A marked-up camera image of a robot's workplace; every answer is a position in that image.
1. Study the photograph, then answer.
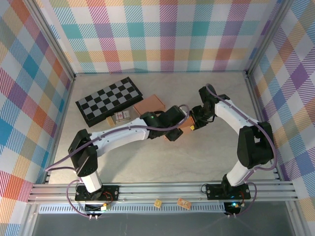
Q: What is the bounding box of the long aluminium mounting rail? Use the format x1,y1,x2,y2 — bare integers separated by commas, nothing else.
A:
27,180,300,205

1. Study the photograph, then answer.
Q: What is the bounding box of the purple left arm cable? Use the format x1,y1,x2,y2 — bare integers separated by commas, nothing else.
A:
45,104,190,218

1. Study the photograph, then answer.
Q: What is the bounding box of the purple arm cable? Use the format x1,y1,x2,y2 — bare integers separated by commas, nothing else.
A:
205,83,278,218
45,104,190,218

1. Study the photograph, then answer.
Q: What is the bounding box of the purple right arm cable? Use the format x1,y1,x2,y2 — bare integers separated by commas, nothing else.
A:
205,83,278,218

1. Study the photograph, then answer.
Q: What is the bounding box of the aluminium side rail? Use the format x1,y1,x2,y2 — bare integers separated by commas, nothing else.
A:
245,71,283,182
43,75,77,184

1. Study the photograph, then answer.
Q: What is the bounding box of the brown cardboard box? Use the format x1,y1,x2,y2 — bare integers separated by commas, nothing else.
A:
133,94,166,116

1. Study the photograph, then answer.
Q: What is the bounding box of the aluminium frame post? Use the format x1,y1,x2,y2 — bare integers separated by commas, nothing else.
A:
24,0,77,81
243,0,295,77

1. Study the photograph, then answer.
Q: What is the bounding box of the slotted grey cable duct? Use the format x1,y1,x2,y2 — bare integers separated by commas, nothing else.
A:
39,203,243,214

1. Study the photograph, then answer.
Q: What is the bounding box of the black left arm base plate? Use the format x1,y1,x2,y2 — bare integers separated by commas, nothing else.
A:
74,184,120,203

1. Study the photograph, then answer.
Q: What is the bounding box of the black grey folding chessboard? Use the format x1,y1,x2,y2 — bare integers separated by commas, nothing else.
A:
75,77,144,128

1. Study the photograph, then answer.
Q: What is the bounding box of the small printed card pack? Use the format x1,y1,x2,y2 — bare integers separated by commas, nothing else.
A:
114,110,131,123

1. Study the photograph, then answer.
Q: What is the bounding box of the small orange tag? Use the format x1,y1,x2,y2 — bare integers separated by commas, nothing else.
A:
177,198,191,210

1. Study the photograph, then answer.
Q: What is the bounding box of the black controller board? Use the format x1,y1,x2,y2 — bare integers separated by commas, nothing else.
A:
85,203,111,214
224,201,242,214

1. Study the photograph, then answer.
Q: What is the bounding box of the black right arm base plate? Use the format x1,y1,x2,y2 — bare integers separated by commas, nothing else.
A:
205,183,252,200

